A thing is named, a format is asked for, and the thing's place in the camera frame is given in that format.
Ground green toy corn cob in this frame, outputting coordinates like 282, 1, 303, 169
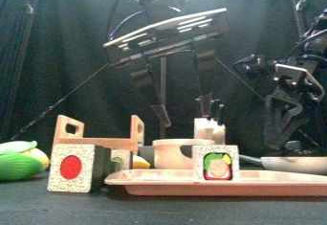
0, 140, 51, 182

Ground black handled toy knife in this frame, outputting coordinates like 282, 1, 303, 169
218, 103, 226, 126
211, 99, 223, 124

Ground sushi roll block red centre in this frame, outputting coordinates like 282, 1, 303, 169
45, 143, 123, 194

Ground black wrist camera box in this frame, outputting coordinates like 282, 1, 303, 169
232, 54, 276, 79

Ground yellow toy lemon piece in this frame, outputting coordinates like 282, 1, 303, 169
131, 154, 152, 170

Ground white cup with sticks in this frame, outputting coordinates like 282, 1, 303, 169
194, 117, 227, 146

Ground thin diagonal brace rod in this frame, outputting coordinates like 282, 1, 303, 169
9, 62, 111, 141
214, 56, 268, 102

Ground wooden crate with handle holes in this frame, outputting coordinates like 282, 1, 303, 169
52, 114, 146, 156

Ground wooden toy pot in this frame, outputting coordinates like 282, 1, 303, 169
151, 138, 218, 170

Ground sushi roll block green filling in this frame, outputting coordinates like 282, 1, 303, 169
192, 144, 242, 182

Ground vertical metal stand pole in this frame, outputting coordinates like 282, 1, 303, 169
160, 56, 167, 140

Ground grey toy frying pan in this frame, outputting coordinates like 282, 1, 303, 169
238, 154, 327, 176

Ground small sushi roll block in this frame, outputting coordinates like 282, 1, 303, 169
109, 148, 133, 171

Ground pink plastic tray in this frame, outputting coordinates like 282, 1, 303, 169
104, 168, 327, 198

